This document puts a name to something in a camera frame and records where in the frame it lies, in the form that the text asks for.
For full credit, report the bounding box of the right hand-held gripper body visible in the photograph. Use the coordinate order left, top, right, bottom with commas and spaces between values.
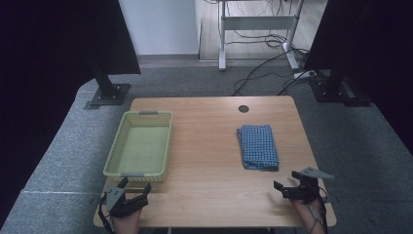
282, 166, 336, 205

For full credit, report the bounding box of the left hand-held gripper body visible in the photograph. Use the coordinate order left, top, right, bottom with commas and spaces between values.
104, 186, 144, 219

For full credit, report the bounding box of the green plastic basket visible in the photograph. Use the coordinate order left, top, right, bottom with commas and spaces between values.
102, 110, 174, 188

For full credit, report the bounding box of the blue checked cloth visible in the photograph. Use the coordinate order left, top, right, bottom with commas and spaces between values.
236, 124, 281, 172

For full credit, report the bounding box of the person's right hand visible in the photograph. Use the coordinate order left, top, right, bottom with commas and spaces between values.
289, 197, 325, 223

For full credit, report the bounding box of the person's left hand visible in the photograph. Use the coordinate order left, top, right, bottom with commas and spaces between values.
112, 209, 143, 234

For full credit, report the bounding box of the black metal stand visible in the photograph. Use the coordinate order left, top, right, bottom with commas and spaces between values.
307, 68, 372, 108
84, 62, 132, 111

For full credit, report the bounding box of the white power strip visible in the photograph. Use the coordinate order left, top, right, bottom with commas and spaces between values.
293, 69, 318, 80

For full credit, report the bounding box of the black curtain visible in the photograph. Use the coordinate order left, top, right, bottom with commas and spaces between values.
303, 0, 413, 155
0, 0, 142, 228

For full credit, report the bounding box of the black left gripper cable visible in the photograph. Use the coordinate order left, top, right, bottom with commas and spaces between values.
97, 192, 117, 234

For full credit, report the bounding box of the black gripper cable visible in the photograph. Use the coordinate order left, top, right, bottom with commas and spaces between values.
308, 185, 329, 234
97, 192, 117, 234

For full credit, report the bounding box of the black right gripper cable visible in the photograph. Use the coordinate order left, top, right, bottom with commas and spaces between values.
308, 185, 329, 234

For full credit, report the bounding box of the black floor cable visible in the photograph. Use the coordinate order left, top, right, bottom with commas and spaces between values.
231, 48, 311, 98

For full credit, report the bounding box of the white desk frame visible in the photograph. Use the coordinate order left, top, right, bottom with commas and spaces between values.
217, 0, 307, 72

